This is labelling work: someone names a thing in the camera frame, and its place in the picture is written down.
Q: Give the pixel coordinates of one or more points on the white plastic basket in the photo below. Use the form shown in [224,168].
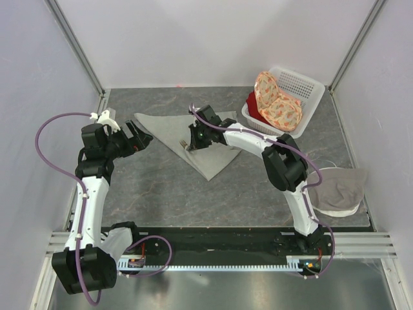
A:
[307,90]

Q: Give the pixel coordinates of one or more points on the floral patterned cloth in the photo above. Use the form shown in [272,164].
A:
[280,109]

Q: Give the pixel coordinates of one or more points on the grey cloth napkin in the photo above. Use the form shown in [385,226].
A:
[171,130]

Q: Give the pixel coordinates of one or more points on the white cloth under pile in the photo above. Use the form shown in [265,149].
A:
[338,212]

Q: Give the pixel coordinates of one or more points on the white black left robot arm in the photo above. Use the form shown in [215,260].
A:
[88,262]

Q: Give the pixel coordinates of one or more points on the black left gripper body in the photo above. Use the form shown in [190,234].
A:
[122,146]

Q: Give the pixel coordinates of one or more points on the slotted cable duct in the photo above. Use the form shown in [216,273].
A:
[129,265]

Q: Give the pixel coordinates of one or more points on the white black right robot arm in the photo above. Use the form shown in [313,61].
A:
[286,166]

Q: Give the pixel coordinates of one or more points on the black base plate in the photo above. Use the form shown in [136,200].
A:
[280,241]

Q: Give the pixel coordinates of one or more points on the red cloth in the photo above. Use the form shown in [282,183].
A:
[252,108]

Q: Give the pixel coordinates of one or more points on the gold fork green handle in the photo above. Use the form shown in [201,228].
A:
[184,144]

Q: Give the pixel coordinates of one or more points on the taupe grey cloth pile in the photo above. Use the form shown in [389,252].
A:
[342,190]

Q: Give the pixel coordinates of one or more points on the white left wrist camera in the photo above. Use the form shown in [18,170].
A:
[107,117]

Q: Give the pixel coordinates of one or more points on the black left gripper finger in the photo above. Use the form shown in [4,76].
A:
[141,133]
[132,129]

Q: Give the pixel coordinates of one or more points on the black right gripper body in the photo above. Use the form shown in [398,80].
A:
[200,138]

